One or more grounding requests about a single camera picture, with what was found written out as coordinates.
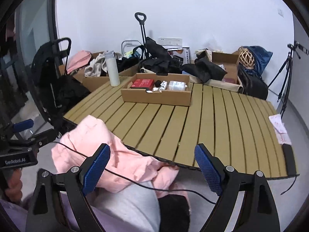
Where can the black cloth bundle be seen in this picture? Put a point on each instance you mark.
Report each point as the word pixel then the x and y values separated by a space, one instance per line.
pixel 157 83

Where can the woven rattan ball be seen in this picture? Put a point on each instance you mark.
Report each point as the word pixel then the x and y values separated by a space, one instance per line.
pixel 246 58

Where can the white thermos bottle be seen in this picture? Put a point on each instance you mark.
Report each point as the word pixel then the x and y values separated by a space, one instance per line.
pixel 111 65

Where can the brown cardboard tray box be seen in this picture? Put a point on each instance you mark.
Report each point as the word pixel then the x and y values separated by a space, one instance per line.
pixel 167 97

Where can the open cardboard box right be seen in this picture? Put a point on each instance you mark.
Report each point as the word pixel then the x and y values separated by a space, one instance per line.
pixel 229 63

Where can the black folding chair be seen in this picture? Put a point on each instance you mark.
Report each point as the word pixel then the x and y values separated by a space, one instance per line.
pixel 58 93

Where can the black jacket pile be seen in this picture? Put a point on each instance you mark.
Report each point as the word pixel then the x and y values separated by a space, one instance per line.
pixel 159 61

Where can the white wall socket strip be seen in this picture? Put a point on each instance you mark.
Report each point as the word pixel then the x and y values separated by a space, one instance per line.
pixel 170 41

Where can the clear cotton swab box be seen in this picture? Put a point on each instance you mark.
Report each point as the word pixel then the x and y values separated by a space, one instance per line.
pixel 177 86

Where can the cardboard box left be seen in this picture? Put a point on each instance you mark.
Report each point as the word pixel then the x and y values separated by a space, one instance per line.
pixel 126 68

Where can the blue bag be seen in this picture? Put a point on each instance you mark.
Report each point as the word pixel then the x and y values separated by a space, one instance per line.
pixel 262 57

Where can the printed product box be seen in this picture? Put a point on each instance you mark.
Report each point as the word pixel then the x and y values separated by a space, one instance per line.
pixel 183 54

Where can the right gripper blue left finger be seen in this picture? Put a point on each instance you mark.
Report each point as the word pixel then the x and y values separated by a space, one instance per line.
pixel 92 168

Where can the black backpack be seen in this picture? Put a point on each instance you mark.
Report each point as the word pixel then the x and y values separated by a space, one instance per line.
pixel 252 85

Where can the black camera tripod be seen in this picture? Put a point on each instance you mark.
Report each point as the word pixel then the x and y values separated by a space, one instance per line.
pixel 288 64

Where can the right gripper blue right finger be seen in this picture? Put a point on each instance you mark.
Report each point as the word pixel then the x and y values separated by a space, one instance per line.
pixel 211 168

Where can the red book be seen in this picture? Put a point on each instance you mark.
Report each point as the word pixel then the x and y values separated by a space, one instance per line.
pixel 142 83

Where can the pink cloth on lap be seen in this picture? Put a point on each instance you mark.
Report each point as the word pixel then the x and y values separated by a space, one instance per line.
pixel 132 183

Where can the left hand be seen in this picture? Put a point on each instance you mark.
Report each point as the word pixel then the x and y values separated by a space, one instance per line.
pixel 15 185

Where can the pink bag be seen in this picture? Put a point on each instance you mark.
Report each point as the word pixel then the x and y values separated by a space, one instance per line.
pixel 79 60

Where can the black trolley handle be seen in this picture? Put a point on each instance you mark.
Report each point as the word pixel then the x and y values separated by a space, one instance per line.
pixel 141 18

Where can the paper sheets on table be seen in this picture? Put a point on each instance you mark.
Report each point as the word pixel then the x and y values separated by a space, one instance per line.
pixel 279 129

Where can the beige cloth bag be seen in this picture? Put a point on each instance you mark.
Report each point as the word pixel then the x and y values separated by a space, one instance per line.
pixel 97 66

